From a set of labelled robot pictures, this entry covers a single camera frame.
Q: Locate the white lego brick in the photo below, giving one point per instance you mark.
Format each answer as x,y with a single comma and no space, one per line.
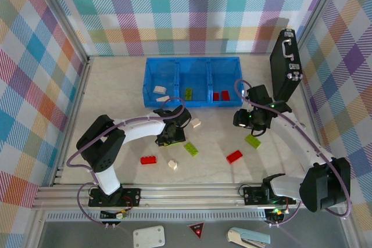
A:
162,99
159,90
173,165
196,123

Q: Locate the long red lego brick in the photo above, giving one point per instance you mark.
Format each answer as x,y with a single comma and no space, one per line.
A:
148,160
234,156

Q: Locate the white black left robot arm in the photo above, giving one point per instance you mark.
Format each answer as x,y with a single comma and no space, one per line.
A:
139,129

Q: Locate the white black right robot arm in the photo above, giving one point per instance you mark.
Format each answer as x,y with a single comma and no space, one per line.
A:
302,140

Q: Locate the blue three-compartment bin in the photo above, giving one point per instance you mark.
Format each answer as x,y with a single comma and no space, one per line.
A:
193,76

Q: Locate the perforated metal strip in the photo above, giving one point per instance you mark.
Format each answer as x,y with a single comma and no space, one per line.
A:
174,216

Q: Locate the red black triangle sign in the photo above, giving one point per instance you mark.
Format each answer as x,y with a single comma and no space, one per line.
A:
196,228

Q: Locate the light blue white stapler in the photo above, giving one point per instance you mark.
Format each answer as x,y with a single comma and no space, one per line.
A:
247,236

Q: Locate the white plate with holes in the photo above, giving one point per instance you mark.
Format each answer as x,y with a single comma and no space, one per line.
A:
148,236

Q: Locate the aluminium mounting rail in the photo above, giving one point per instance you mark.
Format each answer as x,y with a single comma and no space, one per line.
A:
189,197

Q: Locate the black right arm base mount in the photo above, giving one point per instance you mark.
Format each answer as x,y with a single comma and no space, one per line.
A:
253,195

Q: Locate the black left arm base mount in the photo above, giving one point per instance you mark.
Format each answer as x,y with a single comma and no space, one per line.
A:
130,195

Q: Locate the aluminium frame post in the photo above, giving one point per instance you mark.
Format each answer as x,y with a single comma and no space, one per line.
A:
320,8
62,12

